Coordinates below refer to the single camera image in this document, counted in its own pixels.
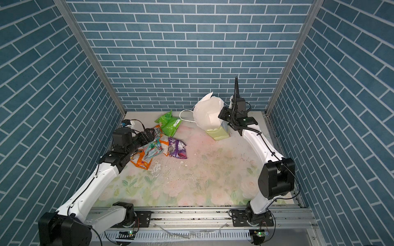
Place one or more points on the corner metal post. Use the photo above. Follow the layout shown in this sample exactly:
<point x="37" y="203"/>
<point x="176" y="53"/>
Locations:
<point x="310" y="18"/>
<point x="72" y="23"/>

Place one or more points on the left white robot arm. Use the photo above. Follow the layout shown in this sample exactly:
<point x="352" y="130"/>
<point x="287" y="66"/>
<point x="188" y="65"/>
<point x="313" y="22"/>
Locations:
<point x="70" y="224"/>

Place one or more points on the left corner metal post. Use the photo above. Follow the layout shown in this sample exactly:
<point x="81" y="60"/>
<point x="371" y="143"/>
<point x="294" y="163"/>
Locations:
<point x="72" y="23"/>

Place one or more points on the green Lay's chips bag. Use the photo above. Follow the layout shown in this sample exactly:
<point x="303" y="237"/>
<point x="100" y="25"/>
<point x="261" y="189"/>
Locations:
<point x="169" y="124"/>

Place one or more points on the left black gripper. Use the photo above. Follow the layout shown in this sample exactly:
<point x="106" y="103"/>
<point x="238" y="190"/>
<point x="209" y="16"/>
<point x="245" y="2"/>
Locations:
<point x="150" y="137"/>

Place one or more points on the teal Fox's mint candy bag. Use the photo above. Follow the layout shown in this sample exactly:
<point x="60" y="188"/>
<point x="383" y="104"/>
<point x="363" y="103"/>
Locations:
<point x="152" y="149"/>

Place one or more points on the colourful paper gift bag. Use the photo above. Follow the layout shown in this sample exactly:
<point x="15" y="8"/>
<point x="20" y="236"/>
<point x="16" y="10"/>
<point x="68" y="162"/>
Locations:
<point x="206" y="116"/>

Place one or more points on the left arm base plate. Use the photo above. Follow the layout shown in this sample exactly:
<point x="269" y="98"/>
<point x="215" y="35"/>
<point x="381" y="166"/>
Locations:
<point x="137" y="219"/>

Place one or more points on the aluminium front rail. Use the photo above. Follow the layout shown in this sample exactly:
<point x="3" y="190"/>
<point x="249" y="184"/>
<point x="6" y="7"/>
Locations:
<point x="217" y="218"/>

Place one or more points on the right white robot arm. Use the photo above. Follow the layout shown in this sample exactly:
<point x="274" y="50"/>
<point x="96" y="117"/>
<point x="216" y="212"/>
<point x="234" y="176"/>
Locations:
<point x="277" y="177"/>

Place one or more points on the purple snack packet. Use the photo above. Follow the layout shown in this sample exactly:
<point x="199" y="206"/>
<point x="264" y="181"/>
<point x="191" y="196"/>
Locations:
<point x="177" y="148"/>

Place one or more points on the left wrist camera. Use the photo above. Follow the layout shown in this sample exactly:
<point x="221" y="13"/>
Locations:
<point x="123" y="135"/>

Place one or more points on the Fox's fruits candy bag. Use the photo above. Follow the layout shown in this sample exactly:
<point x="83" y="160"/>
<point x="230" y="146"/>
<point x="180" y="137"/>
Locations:
<point x="164" y="141"/>
<point x="158" y="130"/>

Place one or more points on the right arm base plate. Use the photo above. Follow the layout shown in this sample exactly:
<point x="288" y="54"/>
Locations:
<point x="246" y="218"/>

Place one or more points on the right corner metal post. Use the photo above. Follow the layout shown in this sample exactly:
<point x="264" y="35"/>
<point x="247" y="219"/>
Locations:
<point x="310" y="18"/>

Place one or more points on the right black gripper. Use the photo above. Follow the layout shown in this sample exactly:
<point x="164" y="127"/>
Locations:
<point x="223" y="113"/>

